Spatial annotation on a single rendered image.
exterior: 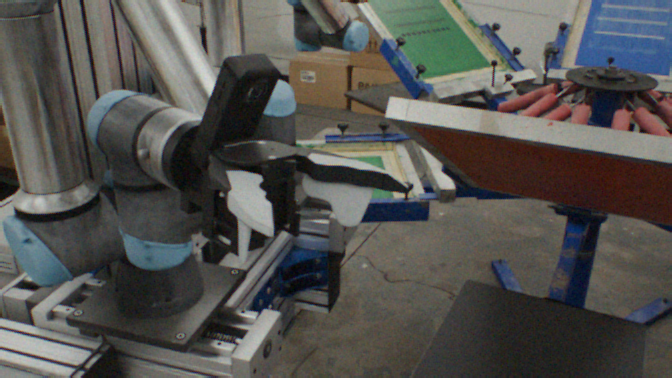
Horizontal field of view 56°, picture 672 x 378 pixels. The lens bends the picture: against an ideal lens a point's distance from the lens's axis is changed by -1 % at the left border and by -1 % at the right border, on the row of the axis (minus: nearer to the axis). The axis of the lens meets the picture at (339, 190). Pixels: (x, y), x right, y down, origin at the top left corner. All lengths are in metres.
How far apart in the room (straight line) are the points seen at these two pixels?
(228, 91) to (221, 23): 0.96
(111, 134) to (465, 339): 1.05
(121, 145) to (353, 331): 2.47
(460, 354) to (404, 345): 1.52
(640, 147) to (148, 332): 0.80
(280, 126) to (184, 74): 0.64
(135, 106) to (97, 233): 0.34
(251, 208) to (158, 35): 0.42
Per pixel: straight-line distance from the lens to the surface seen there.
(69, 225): 0.94
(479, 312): 1.61
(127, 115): 0.66
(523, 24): 5.75
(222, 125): 0.54
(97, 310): 1.13
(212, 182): 0.49
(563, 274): 1.88
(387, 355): 2.92
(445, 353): 1.47
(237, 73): 0.51
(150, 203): 0.69
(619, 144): 1.04
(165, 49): 0.82
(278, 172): 0.53
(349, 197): 0.55
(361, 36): 1.57
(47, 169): 0.92
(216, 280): 1.15
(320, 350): 2.94
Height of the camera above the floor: 1.89
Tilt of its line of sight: 26 degrees down
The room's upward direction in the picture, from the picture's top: straight up
